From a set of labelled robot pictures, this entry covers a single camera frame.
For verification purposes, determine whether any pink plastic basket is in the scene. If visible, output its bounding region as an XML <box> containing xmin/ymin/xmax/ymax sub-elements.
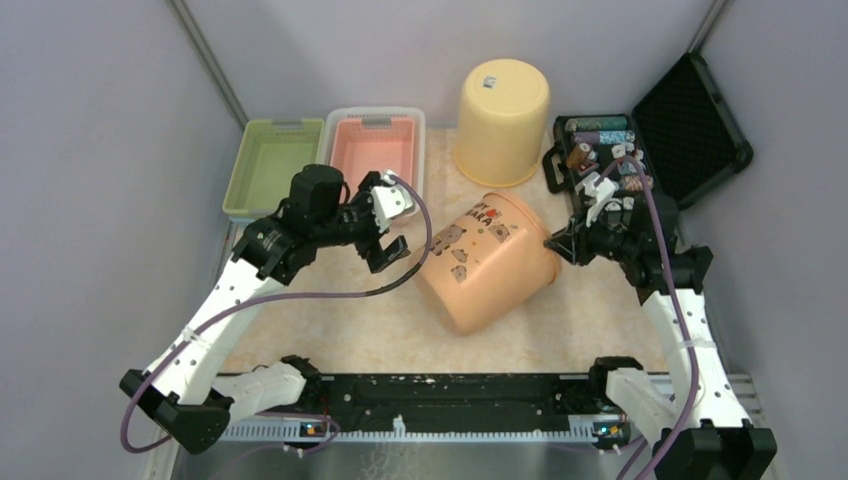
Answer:
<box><xmin>329</xmin><ymin>117</ymin><xmax>417</xmax><ymax>187</ymax></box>

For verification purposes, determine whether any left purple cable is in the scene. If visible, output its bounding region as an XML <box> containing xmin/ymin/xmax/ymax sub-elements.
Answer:
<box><xmin>119</xmin><ymin>173</ymin><xmax>433</xmax><ymax>458</ymax></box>

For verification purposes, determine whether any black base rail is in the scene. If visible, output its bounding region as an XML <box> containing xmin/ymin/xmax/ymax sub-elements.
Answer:
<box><xmin>215</xmin><ymin>357</ymin><xmax>757</xmax><ymax>458</ymax></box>

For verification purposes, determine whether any yellow capybara bucket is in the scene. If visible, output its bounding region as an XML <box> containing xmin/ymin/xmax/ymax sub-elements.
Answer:
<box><xmin>454</xmin><ymin>58</ymin><xmax>551</xmax><ymax>188</ymax></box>

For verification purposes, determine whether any brown cylinder in case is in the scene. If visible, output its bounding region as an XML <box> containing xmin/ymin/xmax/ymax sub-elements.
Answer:
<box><xmin>565</xmin><ymin>142</ymin><xmax>593</xmax><ymax>171</ymax></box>

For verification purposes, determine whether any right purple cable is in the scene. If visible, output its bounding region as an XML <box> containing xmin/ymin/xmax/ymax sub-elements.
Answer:
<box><xmin>592</xmin><ymin>155</ymin><xmax>700</xmax><ymax>480</ymax></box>

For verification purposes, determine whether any white mesh plastic basket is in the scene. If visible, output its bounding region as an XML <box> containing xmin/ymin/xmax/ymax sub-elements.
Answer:
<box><xmin>317</xmin><ymin>106</ymin><xmax>426</xmax><ymax>195</ymax></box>

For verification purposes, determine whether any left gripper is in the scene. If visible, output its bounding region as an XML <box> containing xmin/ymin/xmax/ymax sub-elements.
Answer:
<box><xmin>313</xmin><ymin>172</ymin><xmax>410</xmax><ymax>272</ymax></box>

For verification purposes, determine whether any orange capybara bucket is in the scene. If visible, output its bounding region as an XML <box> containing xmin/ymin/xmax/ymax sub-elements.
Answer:
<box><xmin>413</xmin><ymin>191</ymin><xmax>561</xmax><ymax>335</ymax></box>

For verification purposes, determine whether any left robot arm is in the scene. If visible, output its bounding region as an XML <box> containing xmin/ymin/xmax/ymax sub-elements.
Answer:
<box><xmin>119</xmin><ymin>164</ymin><xmax>426</xmax><ymax>454</ymax></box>

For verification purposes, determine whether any black open tool case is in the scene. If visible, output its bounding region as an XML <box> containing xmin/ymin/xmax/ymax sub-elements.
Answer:
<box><xmin>542</xmin><ymin>53</ymin><xmax>754</xmax><ymax>211</ymax></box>

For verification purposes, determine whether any green plastic basket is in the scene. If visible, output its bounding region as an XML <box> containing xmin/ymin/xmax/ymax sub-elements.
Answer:
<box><xmin>222</xmin><ymin>118</ymin><xmax>324</xmax><ymax>222</ymax></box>

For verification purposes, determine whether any purple cable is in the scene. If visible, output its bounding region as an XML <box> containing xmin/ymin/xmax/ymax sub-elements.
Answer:
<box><xmin>119</xmin><ymin>173</ymin><xmax>433</xmax><ymax>458</ymax></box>
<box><xmin>592</xmin><ymin>155</ymin><xmax>700</xmax><ymax>480</ymax></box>

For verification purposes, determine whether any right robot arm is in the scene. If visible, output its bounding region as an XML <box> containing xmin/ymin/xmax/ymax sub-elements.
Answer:
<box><xmin>544</xmin><ymin>194</ymin><xmax>777</xmax><ymax>479</ymax></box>

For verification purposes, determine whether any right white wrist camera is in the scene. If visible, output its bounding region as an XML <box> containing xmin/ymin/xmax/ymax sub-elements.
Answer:
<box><xmin>577</xmin><ymin>172</ymin><xmax>618</xmax><ymax>227</ymax></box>

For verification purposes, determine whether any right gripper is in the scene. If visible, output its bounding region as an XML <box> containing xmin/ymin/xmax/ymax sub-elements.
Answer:
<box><xmin>544</xmin><ymin>202</ymin><xmax>640</xmax><ymax>266</ymax></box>

